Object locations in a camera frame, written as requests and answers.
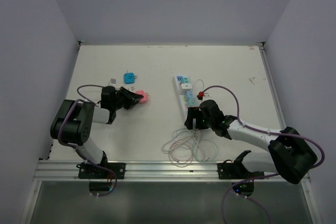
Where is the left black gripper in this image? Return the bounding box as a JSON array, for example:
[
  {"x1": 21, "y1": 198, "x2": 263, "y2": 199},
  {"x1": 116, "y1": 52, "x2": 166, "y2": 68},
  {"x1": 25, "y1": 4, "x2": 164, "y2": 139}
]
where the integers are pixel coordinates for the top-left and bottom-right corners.
[{"x1": 112, "y1": 86, "x2": 143, "y2": 110}]

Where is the pink plug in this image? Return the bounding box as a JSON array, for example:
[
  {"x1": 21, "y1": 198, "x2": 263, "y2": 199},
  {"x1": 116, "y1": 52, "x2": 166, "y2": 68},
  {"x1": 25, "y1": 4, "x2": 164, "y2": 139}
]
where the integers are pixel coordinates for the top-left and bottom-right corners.
[{"x1": 135, "y1": 90, "x2": 149, "y2": 103}]

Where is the white power strip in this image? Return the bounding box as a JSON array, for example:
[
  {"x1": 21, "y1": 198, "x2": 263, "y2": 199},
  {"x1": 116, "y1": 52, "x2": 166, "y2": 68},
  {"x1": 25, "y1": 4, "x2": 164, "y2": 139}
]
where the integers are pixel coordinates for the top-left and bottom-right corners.
[{"x1": 173, "y1": 75, "x2": 196, "y2": 120}]

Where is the blue cube charger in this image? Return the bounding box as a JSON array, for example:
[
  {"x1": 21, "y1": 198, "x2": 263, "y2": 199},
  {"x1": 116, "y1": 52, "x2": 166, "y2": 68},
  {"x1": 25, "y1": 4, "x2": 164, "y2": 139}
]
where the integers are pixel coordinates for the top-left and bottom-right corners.
[{"x1": 185, "y1": 91, "x2": 194, "y2": 101}]

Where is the blue plug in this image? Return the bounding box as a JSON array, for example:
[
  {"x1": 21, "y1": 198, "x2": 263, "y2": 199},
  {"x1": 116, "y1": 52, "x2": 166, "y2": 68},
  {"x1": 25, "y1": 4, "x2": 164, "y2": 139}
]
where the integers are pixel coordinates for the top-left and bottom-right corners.
[{"x1": 123, "y1": 72, "x2": 137, "y2": 84}]

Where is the white cube charger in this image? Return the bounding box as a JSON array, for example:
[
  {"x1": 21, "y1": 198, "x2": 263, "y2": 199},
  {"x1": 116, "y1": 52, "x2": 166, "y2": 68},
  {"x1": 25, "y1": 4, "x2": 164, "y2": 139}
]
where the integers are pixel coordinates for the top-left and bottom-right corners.
[{"x1": 180, "y1": 83, "x2": 192, "y2": 90}]

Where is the teal cube plug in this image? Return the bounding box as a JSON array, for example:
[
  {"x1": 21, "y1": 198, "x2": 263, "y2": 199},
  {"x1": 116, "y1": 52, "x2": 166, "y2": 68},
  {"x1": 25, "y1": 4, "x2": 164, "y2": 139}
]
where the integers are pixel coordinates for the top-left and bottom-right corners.
[{"x1": 182, "y1": 77, "x2": 190, "y2": 83}]

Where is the teal cube charger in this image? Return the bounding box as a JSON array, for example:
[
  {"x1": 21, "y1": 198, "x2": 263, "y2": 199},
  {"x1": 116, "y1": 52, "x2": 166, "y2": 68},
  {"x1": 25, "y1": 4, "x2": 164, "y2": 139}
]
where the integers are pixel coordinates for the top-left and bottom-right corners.
[{"x1": 187, "y1": 98, "x2": 197, "y2": 107}]

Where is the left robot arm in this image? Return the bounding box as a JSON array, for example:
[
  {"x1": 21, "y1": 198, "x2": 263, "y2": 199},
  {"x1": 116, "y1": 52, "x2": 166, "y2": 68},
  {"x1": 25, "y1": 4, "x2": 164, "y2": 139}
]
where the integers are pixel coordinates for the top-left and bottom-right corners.
[{"x1": 50, "y1": 86, "x2": 144, "y2": 178}]

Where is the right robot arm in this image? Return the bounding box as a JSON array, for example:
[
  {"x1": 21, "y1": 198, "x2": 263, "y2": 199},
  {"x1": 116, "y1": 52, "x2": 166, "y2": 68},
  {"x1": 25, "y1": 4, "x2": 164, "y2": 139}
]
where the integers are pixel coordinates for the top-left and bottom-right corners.
[{"x1": 184, "y1": 100, "x2": 318, "y2": 184}]

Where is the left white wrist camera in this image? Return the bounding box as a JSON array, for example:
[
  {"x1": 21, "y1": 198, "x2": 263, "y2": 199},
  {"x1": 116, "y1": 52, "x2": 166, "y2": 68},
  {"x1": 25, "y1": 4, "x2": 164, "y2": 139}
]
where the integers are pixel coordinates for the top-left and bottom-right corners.
[{"x1": 108, "y1": 78, "x2": 117, "y2": 87}]

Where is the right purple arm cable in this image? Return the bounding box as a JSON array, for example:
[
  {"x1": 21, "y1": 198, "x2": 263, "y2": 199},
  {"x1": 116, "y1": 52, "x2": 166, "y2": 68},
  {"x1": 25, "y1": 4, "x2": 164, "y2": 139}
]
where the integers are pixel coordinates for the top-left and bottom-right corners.
[{"x1": 222, "y1": 85, "x2": 325, "y2": 224}]

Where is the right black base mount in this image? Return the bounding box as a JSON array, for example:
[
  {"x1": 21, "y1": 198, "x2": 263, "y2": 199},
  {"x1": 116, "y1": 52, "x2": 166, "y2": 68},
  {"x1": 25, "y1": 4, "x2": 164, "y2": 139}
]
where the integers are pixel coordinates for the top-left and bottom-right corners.
[{"x1": 217, "y1": 150, "x2": 269, "y2": 179}]

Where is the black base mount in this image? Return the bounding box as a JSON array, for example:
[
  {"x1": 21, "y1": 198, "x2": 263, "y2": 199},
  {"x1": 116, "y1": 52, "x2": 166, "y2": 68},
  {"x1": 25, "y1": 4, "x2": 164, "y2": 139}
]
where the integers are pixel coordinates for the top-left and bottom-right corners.
[
  {"x1": 217, "y1": 150, "x2": 269, "y2": 179},
  {"x1": 76, "y1": 158, "x2": 126, "y2": 179}
]

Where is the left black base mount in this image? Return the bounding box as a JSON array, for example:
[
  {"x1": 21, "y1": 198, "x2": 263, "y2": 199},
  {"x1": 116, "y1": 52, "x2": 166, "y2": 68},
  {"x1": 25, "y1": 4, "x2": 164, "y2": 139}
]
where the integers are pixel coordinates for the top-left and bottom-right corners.
[{"x1": 76, "y1": 158, "x2": 126, "y2": 179}]

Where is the aluminium front rail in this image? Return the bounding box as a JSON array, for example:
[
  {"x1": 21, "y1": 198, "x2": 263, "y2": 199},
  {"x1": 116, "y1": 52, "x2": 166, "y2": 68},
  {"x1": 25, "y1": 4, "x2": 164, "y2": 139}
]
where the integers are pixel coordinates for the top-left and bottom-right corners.
[{"x1": 33, "y1": 160, "x2": 230, "y2": 182}]

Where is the aluminium rail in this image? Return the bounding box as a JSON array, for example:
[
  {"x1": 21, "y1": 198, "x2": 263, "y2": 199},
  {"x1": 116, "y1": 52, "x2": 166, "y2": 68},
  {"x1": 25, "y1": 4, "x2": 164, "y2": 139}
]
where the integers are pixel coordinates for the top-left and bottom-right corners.
[
  {"x1": 33, "y1": 160, "x2": 230, "y2": 182},
  {"x1": 257, "y1": 42, "x2": 322, "y2": 223}
]

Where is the aluminium right side rail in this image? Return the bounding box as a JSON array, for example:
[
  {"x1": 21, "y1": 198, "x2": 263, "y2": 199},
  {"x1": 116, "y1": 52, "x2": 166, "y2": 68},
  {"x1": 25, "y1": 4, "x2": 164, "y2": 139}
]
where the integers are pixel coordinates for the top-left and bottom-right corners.
[{"x1": 257, "y1": 42, "x2": 322, "y2": 223}]

